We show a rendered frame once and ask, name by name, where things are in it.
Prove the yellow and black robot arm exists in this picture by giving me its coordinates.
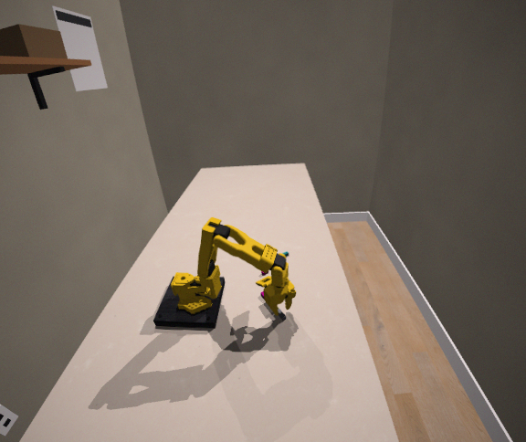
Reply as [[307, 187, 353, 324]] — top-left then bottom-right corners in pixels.
[[173, 217, 289, 314]]

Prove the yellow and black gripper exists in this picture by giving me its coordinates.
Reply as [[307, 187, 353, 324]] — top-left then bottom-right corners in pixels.
[[256, 276, 296, 316]]

